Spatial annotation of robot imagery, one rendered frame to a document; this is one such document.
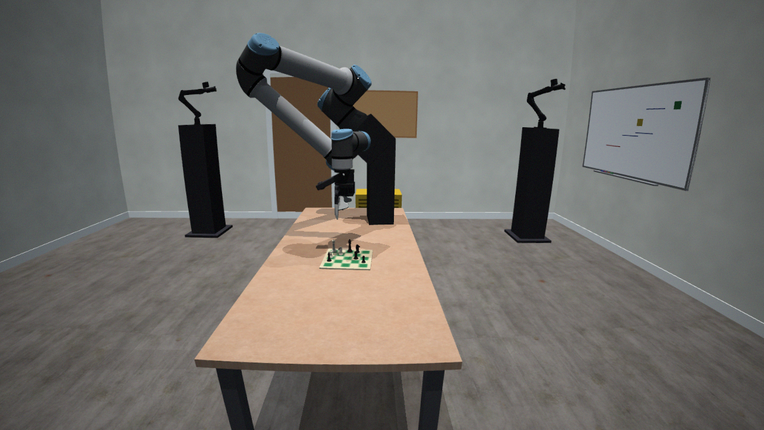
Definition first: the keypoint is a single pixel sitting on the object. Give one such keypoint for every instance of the green and cream chessboard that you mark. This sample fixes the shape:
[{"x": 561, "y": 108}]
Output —
[{"x": 347, "y": 261}]

